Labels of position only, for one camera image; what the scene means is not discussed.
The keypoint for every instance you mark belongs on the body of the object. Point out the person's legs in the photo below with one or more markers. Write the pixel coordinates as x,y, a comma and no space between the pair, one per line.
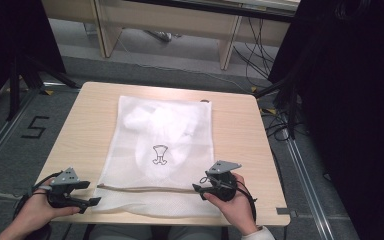
123,233

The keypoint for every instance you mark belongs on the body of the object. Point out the person's right hand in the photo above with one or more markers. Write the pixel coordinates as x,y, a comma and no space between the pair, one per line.
240,210

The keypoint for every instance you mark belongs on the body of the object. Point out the black metal stand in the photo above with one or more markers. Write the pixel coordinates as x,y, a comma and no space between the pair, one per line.
288,100
30,78

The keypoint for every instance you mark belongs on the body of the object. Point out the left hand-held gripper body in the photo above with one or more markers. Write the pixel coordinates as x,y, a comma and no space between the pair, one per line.
63,193

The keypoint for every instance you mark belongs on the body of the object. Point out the person's left hand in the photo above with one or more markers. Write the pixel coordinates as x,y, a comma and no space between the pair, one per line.
33,210

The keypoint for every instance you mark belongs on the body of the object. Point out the black curtain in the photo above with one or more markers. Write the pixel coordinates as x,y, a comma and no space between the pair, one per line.
10,40
353,116

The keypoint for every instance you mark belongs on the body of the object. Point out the grey tape piece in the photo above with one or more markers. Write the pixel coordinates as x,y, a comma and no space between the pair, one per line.
285,211

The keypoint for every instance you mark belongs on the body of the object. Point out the white mesh laundry bag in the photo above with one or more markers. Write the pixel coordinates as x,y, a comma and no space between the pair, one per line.
130,173

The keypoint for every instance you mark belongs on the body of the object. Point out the metal floor rail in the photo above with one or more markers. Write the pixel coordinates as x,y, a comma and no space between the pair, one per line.
3,136
308,186

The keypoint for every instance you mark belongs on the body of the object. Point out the white cloth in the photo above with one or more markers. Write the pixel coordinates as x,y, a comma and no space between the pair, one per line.
166,126

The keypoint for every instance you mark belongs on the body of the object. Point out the light wooden desk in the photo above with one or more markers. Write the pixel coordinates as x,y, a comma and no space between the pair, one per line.
166,23

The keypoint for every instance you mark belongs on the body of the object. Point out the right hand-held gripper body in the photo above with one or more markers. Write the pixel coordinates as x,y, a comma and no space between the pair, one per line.
225,186

